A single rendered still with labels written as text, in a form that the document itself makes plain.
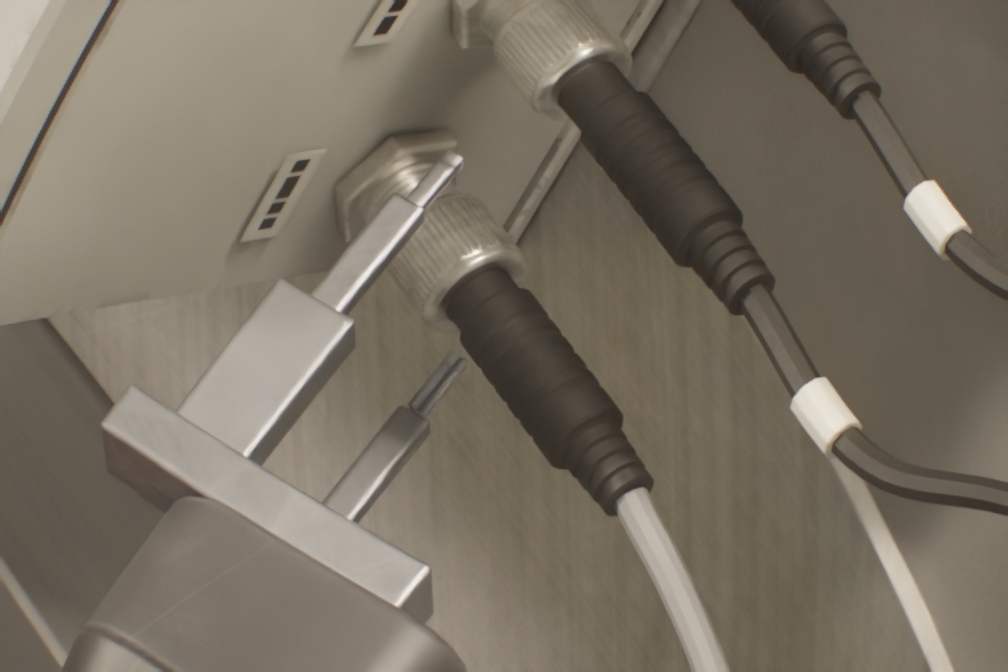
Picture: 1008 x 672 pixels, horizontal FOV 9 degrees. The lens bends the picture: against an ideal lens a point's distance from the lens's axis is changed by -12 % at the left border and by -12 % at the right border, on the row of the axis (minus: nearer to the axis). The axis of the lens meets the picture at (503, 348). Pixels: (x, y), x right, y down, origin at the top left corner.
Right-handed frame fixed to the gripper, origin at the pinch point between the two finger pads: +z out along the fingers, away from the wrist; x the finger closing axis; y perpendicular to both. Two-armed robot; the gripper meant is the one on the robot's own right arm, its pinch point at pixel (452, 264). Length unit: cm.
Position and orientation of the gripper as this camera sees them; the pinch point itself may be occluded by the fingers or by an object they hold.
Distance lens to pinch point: 86.4
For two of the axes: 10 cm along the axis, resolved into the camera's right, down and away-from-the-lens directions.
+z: 5.6, -6.9, 4.5
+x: -0.1, -5.5, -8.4
